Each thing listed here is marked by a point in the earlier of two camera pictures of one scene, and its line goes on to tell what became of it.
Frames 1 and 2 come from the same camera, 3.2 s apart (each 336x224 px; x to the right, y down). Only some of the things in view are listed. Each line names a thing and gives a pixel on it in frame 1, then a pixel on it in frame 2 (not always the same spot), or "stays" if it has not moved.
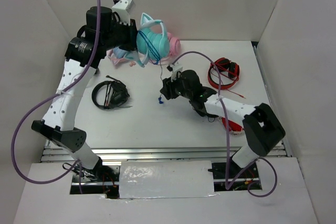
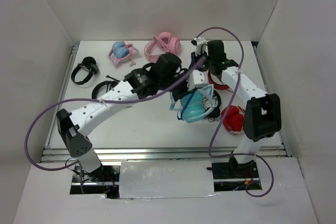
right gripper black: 167,85 -> 195,57
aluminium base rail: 116,152 stays
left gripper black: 131,32 -> 184,90
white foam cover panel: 167,179 stays
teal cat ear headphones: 151,45 -> 195,105
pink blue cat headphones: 116,55 stays
